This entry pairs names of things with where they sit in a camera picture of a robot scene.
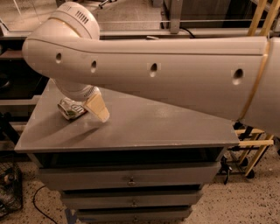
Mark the wooden easel frame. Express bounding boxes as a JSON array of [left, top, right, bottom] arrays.
[[239, 0, 280, 179]]

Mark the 7up soda can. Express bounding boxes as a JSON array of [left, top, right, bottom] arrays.
[[58, 97, 87, 120]]

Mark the top grey drawer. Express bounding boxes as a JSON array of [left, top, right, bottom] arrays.
[[39, 162, 221, 191]]

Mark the black floor cable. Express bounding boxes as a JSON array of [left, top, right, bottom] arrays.
[[31, 185, 60, 224]]

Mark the dark chair at left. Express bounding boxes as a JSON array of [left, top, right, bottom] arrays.
[[0, 50, 49, 100]]

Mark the black cable behind table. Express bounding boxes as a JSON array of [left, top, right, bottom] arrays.
[[179, 27, 197, 39]]

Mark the bottom grey drawer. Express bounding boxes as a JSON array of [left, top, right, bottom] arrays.
[[77, 207, 192, 222]]

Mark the grey drawer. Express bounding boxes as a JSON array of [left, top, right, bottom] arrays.
[[39, 162, 221, 191], [77, 207, 192, 222], [61, 191, 202, 209]]

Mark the metal window railing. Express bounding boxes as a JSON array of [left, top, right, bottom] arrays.
[[0, 0, 256, 38]]

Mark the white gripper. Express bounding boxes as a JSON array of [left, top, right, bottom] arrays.
[[53, 79, 109, 123]]

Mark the middle grey drawer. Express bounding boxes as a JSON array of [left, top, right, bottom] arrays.
[[61, 191, 202, 209]]

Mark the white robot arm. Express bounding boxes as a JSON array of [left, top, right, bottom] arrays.
[[22, 2, 280, 136]]

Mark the grey drawer cabinet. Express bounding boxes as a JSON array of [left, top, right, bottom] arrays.
[[15, 82, 239, 213]]

